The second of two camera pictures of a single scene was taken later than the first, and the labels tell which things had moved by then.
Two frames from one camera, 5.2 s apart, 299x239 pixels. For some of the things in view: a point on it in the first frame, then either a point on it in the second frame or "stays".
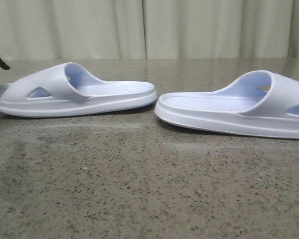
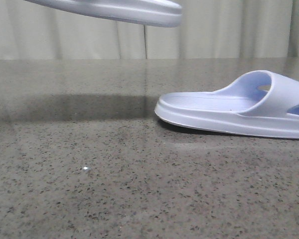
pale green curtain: (23, 30) stays
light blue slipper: (260, 103) stays
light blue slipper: (68, 89) to (154, 13)
